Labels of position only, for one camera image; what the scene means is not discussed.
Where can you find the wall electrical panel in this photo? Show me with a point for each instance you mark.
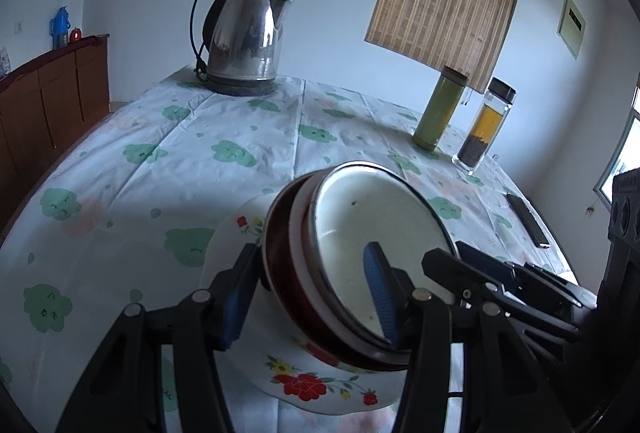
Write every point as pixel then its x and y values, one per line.
pixel 571 25

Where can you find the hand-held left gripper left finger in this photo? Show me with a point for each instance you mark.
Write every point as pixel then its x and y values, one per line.
pixel 235 313

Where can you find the cloud print tablecloth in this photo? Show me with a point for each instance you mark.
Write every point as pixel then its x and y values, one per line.
pixel 150 193

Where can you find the pink plastic bowl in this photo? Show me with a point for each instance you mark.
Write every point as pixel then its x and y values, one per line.
pixel 285 273

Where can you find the green thermos bottle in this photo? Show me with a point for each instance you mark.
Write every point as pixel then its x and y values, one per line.
pixel 440 108

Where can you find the clear plastic bag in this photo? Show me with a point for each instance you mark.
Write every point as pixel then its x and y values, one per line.
pixel 4 63

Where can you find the black smartphone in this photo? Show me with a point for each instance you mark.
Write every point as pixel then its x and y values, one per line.
pixel 529 220

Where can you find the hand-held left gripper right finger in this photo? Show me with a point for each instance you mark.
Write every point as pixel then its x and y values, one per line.
pixel 380 293

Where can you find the small red apple ornament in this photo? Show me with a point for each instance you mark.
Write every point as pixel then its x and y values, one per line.
pixel 75 35

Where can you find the black kettle base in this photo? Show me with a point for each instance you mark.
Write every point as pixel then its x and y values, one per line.
pixel 240 88

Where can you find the blue water bottle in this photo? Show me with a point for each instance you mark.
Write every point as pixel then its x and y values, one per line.
pixel 59 28

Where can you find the stainless steel electric kettle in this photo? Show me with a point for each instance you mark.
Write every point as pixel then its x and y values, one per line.
pixel 240 38

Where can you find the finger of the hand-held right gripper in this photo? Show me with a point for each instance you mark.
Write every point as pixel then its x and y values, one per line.
pixel 490 265
pixel 450 270

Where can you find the white enamel bowl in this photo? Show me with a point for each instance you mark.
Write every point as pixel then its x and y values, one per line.
pixel 345 238

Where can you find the red flower plate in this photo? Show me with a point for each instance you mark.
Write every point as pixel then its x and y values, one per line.
pixel 280 363

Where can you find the brown wooden sideboard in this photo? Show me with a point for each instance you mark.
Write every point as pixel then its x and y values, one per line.
pixel 45 98

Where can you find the glass tea bottle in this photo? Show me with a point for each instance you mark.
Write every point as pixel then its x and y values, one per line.
pixel 485 128

